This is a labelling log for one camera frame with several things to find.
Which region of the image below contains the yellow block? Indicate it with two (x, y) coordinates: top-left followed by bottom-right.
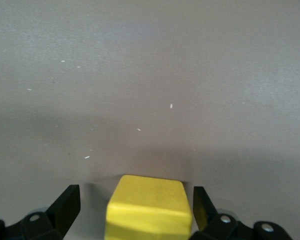
(104, 174), (193, 240)

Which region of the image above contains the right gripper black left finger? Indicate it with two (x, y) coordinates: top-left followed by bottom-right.
(4, 184), (82, 240)

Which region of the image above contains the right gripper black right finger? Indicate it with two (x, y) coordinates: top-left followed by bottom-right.
(189, 186), (255, 240)

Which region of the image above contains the brown paper table cover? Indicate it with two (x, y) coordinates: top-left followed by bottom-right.
(0, 0), (300, 240)

